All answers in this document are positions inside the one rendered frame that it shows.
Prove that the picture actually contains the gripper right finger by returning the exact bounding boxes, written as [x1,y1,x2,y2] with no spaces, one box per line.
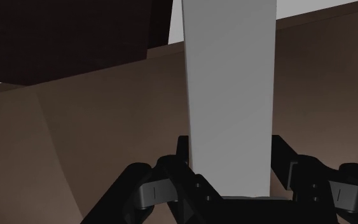
[270,134,358,224]

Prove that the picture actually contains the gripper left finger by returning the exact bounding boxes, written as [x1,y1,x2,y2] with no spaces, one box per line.
[79,135,226,224]

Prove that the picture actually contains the white rectangular slab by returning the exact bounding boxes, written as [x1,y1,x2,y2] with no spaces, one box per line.
[181,0,277,199]

